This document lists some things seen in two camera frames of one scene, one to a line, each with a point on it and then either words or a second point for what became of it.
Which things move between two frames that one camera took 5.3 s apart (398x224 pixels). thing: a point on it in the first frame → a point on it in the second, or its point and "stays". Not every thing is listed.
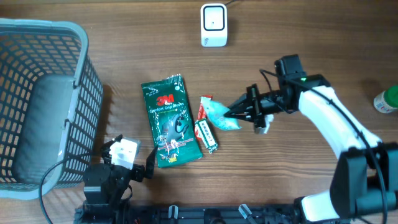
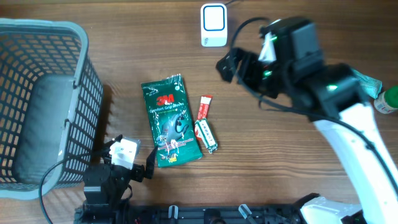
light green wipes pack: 216,111 → 369,87
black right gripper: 250,101 → 250,60
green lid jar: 387,101 stays
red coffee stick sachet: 201,114 stays
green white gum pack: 204,134 stays
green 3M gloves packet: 172,121 stays
